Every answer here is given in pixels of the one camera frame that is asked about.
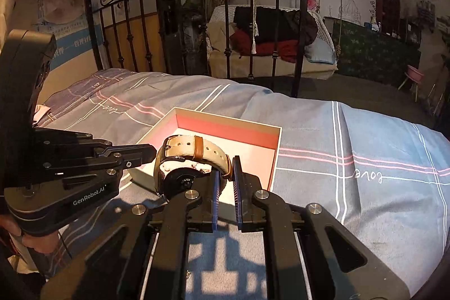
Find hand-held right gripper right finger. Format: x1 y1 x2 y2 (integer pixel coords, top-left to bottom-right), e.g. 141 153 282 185
231 155 412 300

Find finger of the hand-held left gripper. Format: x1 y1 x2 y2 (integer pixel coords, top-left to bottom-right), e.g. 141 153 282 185
33 127 157 181

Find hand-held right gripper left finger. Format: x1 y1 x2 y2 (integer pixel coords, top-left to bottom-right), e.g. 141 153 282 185
40 170 222 300

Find white box with pink lining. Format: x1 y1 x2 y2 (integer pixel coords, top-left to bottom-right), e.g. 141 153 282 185
128 106 283 206

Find beige strap wristwatch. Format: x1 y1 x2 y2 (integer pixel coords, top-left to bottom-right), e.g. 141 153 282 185
153 134 233 199

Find person's left hand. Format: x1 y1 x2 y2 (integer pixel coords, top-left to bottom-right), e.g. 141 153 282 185
0 212 60 255

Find white crumpled cloth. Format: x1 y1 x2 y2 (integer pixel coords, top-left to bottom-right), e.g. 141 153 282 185
33 105 54 122

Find blue plaid bedsheet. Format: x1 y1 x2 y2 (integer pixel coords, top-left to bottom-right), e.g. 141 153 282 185
34 67 450 300

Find white wicker hanging chair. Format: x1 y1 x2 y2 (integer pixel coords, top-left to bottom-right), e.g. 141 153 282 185
205 4 340 80

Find light blue pillow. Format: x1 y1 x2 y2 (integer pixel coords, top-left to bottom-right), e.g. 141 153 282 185
304 38 337 64

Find dark and red clothes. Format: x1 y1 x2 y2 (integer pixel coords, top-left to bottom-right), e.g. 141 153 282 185
230 5 319 64

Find green floral counter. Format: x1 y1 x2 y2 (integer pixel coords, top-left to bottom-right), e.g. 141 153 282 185
323 16 423 89

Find pink stool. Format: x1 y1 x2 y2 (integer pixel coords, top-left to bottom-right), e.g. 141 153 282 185
398 65 425 102

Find face wall poster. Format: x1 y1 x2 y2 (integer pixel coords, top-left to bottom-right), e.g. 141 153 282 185
33 0 100 71

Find black cable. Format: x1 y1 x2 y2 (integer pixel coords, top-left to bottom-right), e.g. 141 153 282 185
58 233 73 259

